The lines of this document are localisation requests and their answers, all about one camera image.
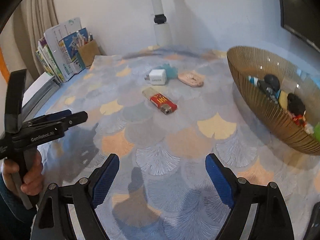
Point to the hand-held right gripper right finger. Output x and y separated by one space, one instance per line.
220 180

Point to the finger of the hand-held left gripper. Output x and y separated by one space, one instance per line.
56 116
77 118

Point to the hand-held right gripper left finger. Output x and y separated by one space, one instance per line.
105 180

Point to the amber ribbed glass bowl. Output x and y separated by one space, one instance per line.
265 115

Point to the person's left forearm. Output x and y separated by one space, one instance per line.
12 212

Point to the person's left hand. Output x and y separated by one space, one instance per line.
35 175

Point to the white side shelf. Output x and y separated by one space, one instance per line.
40 92

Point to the leaf-patterned tablecloth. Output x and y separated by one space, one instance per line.
175 142

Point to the row of colourful booklets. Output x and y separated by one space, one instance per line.
60 52

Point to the brown pen holder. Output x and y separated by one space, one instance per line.
88 55

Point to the bundle of pens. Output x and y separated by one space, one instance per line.
85 40

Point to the red lighter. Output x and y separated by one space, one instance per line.
160 101

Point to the white charger plug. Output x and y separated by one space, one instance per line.
157 78

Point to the blue and white small item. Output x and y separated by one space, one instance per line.
273 96

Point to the beige curtain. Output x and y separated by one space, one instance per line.
35 17

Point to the yellow round object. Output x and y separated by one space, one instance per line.
283 99

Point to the small white object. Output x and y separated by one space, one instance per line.
309 128

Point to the blue and white tube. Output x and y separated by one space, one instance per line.
253 80

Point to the teal fluffy ball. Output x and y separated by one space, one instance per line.
171 70

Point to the black and red doll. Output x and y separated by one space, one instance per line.
296 107

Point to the small green object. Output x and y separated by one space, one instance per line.
317 131

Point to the dark grey rounded object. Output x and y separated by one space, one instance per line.
271 81

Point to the white lamp pole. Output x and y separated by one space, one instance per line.
160 12

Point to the black television screen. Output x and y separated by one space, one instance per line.
300 10

